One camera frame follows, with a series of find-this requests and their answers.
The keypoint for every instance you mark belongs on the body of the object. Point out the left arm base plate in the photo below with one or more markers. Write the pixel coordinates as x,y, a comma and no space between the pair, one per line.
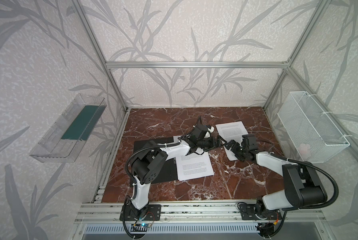
147,213

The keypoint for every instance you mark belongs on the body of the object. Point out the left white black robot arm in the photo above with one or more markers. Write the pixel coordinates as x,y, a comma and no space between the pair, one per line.
144,165

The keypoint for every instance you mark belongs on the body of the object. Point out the aluminium front rail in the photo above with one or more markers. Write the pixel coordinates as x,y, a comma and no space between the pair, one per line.
217,211

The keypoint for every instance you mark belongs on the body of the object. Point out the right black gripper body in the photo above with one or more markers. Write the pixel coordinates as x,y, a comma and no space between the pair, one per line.
233,147

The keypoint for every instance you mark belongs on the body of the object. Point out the beige black ring binder folder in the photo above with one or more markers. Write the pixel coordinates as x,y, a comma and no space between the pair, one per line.
169,171

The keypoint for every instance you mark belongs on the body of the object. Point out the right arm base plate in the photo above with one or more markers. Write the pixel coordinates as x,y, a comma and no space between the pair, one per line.
258,212

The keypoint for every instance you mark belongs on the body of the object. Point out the printed paper sheet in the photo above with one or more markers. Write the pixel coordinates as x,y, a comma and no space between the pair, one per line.
194,166

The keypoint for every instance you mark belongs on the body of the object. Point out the aluminium cage frame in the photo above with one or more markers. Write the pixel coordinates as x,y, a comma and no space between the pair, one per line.
333,46

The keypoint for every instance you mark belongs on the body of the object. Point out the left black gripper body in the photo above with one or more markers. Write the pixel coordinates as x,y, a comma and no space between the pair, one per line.
212,142

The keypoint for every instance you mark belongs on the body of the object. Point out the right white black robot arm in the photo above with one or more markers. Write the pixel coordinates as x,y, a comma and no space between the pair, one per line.
305,185

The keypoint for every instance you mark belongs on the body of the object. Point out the clear acrylic wall tray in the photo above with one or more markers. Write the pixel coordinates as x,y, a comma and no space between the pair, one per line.
66,138

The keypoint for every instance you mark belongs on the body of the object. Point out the white wire mesh basket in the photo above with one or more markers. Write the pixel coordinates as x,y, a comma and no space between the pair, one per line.
312,131

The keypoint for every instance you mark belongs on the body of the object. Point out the green circuit board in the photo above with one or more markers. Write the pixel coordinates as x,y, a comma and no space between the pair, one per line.
141,227

